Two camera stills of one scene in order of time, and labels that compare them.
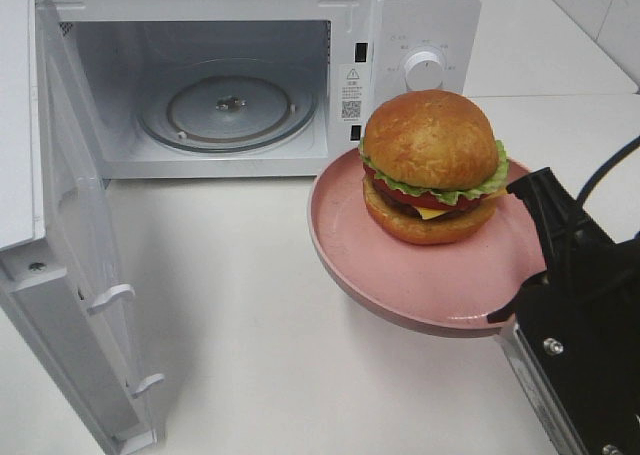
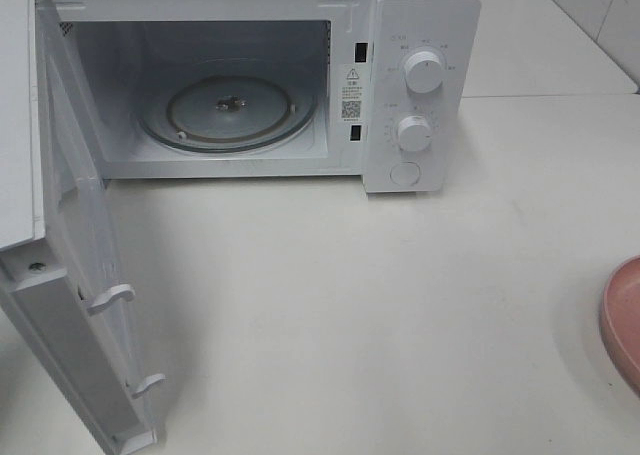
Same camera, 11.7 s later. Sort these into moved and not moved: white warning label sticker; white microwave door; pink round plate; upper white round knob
Moved: pink round plate
Not moved: upper white round knob; white microwave door; white warning label sticker
